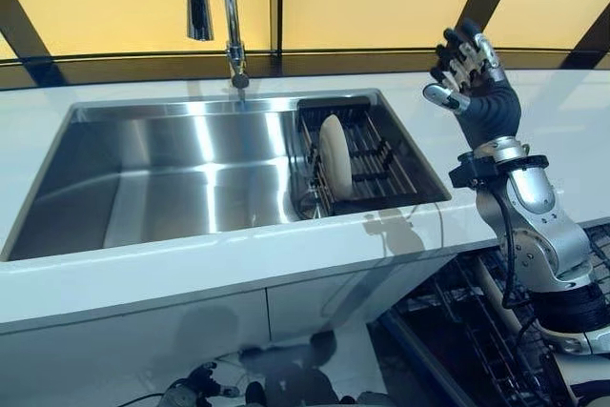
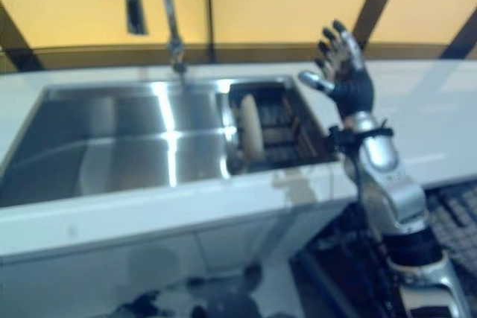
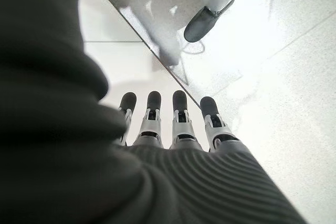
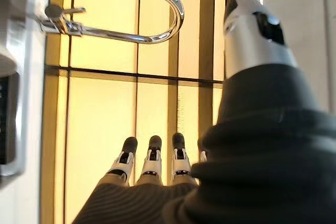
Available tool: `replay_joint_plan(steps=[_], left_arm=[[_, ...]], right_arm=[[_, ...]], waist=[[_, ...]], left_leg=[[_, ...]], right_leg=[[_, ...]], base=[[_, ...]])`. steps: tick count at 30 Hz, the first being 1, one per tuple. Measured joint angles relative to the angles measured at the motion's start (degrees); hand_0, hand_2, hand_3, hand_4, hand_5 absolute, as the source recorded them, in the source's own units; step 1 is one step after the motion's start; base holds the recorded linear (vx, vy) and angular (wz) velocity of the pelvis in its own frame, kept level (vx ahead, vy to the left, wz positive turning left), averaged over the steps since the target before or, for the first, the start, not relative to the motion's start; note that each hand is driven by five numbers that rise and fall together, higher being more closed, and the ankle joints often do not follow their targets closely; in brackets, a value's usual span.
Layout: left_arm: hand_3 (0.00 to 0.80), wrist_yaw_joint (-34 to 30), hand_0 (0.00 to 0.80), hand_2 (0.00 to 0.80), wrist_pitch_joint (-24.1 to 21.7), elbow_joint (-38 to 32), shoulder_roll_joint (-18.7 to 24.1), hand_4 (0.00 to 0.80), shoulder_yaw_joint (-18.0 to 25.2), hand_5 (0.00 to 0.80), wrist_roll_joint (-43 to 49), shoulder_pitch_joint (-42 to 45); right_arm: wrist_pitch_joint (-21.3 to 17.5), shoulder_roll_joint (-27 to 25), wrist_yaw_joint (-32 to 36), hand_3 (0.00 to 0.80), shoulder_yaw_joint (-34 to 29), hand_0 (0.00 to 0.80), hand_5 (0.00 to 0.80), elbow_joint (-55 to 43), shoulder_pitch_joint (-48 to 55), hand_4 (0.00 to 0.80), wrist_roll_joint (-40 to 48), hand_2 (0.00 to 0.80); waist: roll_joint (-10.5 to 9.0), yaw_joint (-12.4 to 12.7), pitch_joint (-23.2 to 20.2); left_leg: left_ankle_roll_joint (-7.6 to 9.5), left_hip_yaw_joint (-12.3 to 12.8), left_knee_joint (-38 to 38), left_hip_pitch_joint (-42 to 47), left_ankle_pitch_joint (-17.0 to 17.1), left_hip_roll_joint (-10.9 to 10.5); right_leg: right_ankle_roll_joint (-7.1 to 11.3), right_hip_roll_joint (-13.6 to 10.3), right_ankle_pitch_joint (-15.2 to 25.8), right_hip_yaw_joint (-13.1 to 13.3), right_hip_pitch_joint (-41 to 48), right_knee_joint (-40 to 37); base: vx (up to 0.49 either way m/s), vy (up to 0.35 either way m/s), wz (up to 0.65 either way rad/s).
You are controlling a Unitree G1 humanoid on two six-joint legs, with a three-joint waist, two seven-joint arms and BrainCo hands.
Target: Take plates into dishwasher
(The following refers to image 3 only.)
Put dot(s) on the white glossy cabinet front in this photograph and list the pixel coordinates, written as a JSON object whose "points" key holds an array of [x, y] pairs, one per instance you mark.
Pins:
{"points": [[113, 58]]}

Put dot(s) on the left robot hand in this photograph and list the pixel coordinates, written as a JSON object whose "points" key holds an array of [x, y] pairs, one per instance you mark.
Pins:
{"points": [[78, 169]]}

